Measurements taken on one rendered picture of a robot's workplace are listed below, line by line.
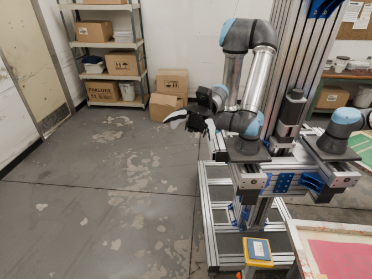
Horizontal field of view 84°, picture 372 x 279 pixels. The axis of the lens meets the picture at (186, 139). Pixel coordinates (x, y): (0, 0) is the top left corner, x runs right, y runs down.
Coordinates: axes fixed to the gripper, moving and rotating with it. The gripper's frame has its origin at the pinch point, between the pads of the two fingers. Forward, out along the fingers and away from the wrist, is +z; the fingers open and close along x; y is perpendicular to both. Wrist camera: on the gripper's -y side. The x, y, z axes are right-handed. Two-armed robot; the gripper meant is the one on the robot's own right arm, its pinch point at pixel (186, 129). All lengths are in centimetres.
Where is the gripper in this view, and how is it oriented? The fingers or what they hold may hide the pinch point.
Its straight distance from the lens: 58.4
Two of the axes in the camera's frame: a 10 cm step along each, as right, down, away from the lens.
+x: -9.0, -3.5, 2.5
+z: -4.1, 5.3, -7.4
